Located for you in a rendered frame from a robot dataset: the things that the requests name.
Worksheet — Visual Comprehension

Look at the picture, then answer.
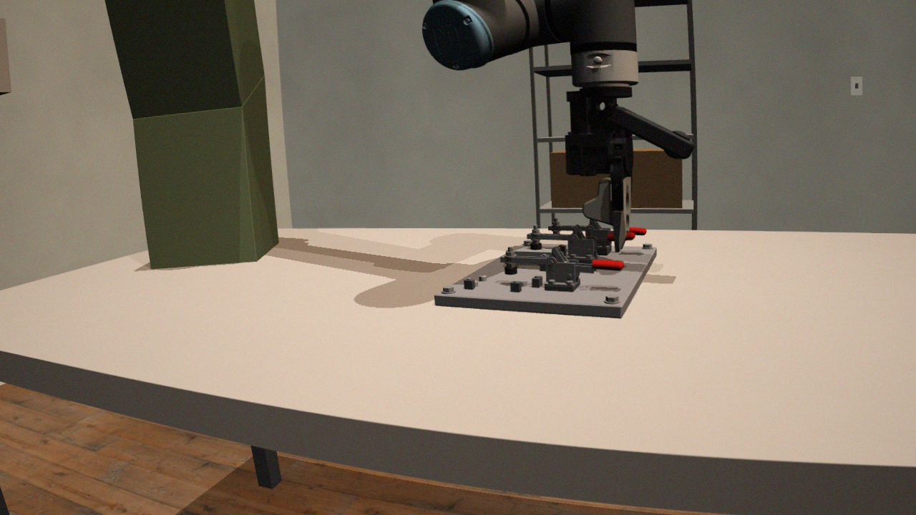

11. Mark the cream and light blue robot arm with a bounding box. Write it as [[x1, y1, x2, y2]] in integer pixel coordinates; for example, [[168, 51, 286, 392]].
[[422, 0, 695, 160]]

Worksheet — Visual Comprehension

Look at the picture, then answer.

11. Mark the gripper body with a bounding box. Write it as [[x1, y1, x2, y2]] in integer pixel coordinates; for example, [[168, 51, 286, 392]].
[[565, 87, 633, 178]]

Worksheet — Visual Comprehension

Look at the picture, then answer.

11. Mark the red-handled toggle clamp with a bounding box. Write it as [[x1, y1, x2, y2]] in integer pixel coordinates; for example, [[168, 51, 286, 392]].
[[548, 218, 647, 255]]

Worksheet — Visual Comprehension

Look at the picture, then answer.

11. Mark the grey toggle clamp with red handle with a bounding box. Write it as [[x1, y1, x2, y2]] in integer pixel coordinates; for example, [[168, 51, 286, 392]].
[[500, 247, 624, 292]]

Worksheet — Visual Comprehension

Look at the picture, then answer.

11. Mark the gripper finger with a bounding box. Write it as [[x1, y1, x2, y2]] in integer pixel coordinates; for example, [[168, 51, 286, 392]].
[[583, 149, 627, 252], [624, 171, 632, 232]]

